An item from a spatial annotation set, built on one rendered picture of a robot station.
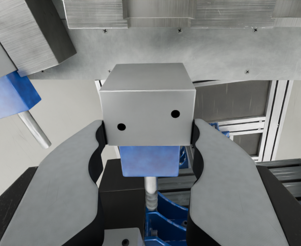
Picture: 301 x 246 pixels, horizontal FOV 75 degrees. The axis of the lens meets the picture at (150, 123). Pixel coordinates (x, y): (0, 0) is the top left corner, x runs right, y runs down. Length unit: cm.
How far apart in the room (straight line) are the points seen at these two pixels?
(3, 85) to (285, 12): 27
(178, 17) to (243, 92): 83
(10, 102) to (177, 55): 19
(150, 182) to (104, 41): 17
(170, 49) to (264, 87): 80
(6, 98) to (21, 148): 137
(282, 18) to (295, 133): 137
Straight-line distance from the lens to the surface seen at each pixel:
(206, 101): 96
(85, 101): 123
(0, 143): 168
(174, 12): 19
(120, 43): 26
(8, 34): 24
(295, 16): 22
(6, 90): 25
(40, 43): 23
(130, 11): 19
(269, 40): 29
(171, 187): 48
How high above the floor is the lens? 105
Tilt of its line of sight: 59 degrees down
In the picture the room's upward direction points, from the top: 178 degrees counter-clockwise
